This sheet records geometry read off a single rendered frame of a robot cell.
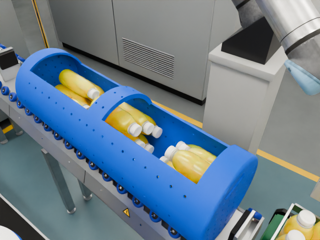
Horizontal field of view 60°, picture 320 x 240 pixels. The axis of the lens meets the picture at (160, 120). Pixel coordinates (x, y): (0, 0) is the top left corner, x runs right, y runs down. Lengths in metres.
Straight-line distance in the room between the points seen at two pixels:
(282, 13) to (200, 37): 1.82
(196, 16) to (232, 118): 1.11
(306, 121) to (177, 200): 2.37
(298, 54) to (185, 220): 0.44
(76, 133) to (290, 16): 0.65
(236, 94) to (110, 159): 0.82
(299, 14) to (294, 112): 2.41
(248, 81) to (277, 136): 1.36
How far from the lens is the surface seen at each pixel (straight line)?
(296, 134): 2.76
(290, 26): 0.63
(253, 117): 1.47
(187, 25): 2.46
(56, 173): 1.74
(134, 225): 1.01
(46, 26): 1.84
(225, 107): 1.50
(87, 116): 0.86
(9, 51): 1.61
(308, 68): 0.61
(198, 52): 2.49
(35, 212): 2.18
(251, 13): 1.31
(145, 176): 0.73
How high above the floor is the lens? 1.75
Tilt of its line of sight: 42 degrees down
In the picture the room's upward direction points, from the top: straight up
